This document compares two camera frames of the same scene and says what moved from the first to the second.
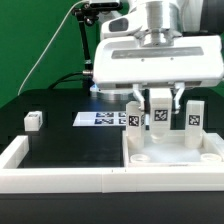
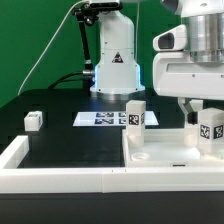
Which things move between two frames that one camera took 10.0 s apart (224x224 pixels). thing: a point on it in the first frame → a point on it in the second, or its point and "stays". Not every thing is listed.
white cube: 33,121 stays
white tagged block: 194,126 stays
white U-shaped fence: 153,179 stays
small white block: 160,116 → 210,131
